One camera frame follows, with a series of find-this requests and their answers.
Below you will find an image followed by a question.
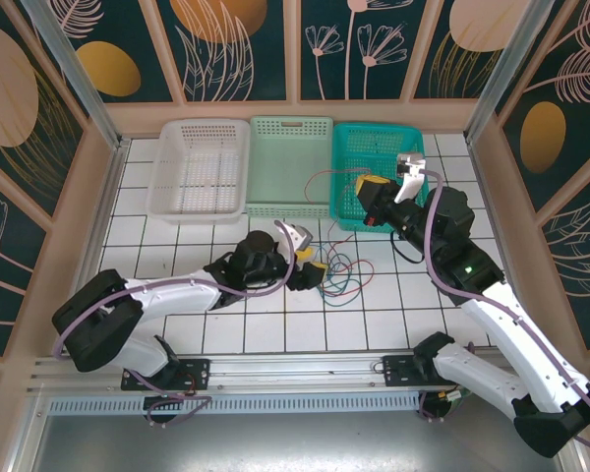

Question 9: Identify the thin blue cable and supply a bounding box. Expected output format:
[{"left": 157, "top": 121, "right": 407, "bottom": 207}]
[{"left": 319, "top": 245, "right": 363, "bottom": 301}]

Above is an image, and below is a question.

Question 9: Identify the thin red cable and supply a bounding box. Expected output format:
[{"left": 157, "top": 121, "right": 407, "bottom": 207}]
[{"left": 304, "top": 168, "right": 377, "bottom": 310}]

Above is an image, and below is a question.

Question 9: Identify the teal plastic basket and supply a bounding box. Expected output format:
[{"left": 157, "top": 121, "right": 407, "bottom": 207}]
[{"left": 328, "top": 122, "right": 427, "bottom": 232}]

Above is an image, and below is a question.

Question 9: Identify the pale green plastic basket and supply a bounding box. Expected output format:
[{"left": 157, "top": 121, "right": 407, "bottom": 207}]
[{"left": 245, "top": 115, "right": 335, "bottom": 220}]

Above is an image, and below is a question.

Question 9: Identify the white plastic basket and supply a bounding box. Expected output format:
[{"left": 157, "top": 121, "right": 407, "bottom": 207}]
[{"left": 146, "top": 119, "right": 252, "bottom": 225}]

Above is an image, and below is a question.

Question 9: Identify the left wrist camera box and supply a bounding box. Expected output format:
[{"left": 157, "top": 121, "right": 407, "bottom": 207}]
[{"left": 273, "top": 219, "right": 315, "bottom": 258}]

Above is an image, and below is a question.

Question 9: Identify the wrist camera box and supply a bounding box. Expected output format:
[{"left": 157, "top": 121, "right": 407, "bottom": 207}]
[
  {"left": 273, "top": 219, "right": 315, "bottom": 258},
  {"left": 394, "top": 150, "right": 432, "bottom": 204}
]

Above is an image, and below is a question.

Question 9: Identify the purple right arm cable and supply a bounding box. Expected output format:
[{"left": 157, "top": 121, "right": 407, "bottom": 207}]
[{"left": 422, "top": 166, "right": 590, "bottom": 456}]

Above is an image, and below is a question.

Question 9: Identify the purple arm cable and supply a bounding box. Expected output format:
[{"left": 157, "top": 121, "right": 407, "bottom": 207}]
[
  {"left": 52, "top": 220, "right": 299, "bottom": 365},
  {"left": 422, "top": 166, "right": 590, "bottom": 456}
]

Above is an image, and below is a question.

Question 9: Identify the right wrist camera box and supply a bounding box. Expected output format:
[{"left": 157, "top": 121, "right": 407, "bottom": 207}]
[{"left": 394, "top": 150, "right": 432, "bottom": 204}]

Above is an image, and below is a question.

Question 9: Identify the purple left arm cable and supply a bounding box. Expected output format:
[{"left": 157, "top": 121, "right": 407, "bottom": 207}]
[{"left": 52, "top": 220, "right": 299, "bottom": 365}]

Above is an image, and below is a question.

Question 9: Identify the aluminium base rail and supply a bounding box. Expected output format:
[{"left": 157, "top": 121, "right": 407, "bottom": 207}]
[{"left": 28, "top": 351, "right": 522, "bottom": 394}]

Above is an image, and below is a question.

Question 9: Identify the slotted grey cable duct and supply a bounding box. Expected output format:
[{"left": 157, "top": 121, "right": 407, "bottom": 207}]
[{"left": 46, "top": 392, "right": 424, "bottom": 418}]

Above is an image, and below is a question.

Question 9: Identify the aluminium frame post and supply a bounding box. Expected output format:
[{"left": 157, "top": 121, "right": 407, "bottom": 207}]
[
  {"left": 464, "top": 0, "right": 569, "bottom": 145},
  {"left": 22, "top": 0, "right": 130, "bottom": 151}
]

